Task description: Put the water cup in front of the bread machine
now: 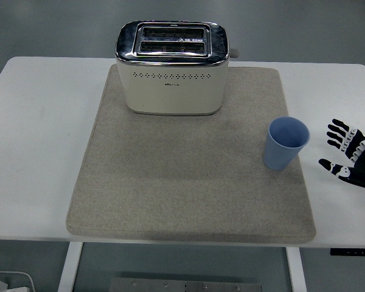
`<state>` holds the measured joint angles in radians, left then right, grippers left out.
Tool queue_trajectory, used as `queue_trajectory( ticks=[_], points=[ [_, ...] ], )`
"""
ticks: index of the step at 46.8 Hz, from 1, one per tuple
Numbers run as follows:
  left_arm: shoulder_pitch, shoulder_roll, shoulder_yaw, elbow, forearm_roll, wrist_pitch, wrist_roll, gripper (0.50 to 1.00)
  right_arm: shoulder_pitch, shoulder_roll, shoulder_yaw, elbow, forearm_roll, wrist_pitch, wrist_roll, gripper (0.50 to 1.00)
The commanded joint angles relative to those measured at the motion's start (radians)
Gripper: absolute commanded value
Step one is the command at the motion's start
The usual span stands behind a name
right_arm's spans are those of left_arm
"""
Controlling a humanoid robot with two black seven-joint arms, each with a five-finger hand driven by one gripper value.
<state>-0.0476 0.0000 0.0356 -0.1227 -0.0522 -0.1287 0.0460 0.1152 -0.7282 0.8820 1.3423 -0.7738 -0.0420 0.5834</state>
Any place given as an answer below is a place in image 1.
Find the cream toaster with chrome top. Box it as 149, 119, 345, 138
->
114, 20, 241, 117

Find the black table control panel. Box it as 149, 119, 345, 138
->
330, 248, 365, 257

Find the grey metal plate with screws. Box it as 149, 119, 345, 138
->
109, 277, 264, 292

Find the white table leg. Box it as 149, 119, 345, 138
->
57, 242, 83, 292
285, 246, 307, 292

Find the beige fabric mat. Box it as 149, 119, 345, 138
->
65, 65, 317, 244

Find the blue ribbed cup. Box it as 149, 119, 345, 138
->
262, 116, 310, 171

